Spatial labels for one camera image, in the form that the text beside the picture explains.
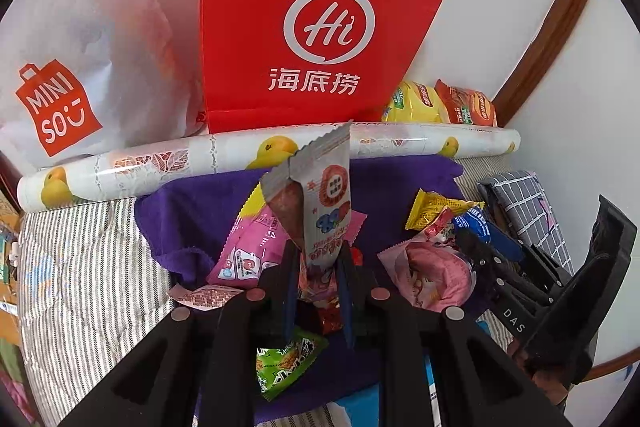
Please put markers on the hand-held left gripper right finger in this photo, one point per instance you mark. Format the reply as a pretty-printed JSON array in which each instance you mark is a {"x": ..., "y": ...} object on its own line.
[{"x": 345, "y": 302}]

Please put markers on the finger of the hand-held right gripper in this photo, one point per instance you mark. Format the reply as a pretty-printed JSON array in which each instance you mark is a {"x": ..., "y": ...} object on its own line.
[
  {"x": 510, "y": 312},
  {"x": 505, "y": 247}
]

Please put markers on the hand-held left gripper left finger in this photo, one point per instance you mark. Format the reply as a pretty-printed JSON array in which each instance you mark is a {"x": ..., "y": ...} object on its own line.
[{"x": 290, "y": 297}]

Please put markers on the blue snack packet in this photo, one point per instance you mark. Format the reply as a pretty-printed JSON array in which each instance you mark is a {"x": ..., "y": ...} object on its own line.
[{"x": 470, "y": 219}]

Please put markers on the green snack packet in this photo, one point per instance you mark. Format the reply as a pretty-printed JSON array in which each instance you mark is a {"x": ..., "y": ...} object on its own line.
[{"x": 285, "y": 367}]

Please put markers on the pink clear-edged snack packet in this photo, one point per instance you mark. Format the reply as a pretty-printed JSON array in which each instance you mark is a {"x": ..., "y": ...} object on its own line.
[{"x": 430, "y": 277}]

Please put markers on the pale pink snack packet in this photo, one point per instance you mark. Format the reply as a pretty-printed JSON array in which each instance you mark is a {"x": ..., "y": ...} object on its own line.
[{"x": 205, "y": 297}]

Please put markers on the long pink grey snack packet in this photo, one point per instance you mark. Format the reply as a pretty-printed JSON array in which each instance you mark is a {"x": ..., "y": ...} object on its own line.
[{"x": 320, "y": 187}]

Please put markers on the person's right hand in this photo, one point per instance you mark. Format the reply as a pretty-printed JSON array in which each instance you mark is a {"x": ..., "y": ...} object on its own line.
[{"x": 542, "y": 382}]

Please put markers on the grey plaid cloth case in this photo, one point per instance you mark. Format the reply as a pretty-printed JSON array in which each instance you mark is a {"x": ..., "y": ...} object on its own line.
[{"x": 530, "y": 197}]

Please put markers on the small red white snack packet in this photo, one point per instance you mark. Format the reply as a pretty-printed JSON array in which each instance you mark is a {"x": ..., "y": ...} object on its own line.
[{"x": 440, "y": 229}]

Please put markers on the yellow snack packet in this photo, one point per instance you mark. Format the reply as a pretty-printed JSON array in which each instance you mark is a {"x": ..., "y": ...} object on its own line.
[{"x": 427, "y": 209}]

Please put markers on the blue tissue pack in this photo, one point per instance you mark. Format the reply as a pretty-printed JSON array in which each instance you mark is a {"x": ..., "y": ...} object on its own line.
[{"x": 350, "y": 409}]

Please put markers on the purple towel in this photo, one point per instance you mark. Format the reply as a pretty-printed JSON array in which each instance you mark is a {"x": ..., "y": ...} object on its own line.
[{"x": 200, "y": 217}]

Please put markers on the orange snack bag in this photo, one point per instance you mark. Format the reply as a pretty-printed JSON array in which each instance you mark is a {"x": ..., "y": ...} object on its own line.
[{"x": 470, "y": 107}]

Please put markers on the yellow snack bag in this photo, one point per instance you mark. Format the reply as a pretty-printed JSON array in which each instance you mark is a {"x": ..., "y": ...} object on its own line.
[{"x": 415, "y": 102}]

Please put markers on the rolled paper with yellow print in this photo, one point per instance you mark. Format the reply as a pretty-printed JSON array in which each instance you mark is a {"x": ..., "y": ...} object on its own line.
[{"x": 150, "y": 162}]

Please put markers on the striped bed quilt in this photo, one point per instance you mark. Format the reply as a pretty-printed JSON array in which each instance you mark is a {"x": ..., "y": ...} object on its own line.
[{"x": 90, "y": 267}]

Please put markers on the brown wooden trim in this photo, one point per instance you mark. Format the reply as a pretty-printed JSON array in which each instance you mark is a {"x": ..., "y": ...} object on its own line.
[{"x": 565, "y": 17}]

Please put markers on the red paper shopping bag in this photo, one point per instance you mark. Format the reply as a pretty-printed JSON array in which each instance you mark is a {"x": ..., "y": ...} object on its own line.
[{"x": 240, "y": 7}]

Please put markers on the white shopping bag orange logo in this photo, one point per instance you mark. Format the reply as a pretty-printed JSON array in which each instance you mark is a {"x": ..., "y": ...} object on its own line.
[{"x": 75, "y": 7}]

